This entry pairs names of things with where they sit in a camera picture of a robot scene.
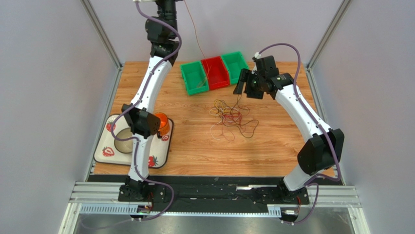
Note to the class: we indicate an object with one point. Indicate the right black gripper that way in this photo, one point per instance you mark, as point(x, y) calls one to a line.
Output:
point(254, 93)

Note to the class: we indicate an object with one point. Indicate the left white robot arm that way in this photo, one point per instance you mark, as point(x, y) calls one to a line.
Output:
point(162, 32)

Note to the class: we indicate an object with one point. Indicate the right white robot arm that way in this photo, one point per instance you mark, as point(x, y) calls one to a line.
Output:
point(323, 144)

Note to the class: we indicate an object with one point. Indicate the right green bin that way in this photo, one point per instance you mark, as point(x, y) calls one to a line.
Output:
point(234, 63)

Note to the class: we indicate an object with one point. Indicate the green bin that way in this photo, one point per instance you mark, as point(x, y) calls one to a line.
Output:
point(194, 77)
point(234, 63)

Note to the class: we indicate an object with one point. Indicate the red bin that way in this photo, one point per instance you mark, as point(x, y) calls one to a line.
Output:
point(216, 72)

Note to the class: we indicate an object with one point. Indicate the left green bin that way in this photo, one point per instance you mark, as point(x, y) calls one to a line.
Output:
point(194, 77)

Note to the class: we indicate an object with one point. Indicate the orange plastic cup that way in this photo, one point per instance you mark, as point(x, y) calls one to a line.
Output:
point(164, 127)

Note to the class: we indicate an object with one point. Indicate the grey bowl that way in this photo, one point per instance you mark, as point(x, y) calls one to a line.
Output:
point(125, 147)

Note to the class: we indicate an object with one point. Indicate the strawberry pattern tray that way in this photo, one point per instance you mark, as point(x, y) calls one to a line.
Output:
point(107, 153)

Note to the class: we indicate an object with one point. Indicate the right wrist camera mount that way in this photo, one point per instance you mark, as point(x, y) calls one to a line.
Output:
point(258, 61)

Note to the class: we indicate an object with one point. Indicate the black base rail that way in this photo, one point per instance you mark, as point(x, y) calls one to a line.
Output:
point(222, 187)

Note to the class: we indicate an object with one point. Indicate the aluminium frame rail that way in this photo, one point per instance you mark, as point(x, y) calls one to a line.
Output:
point(102, 198)

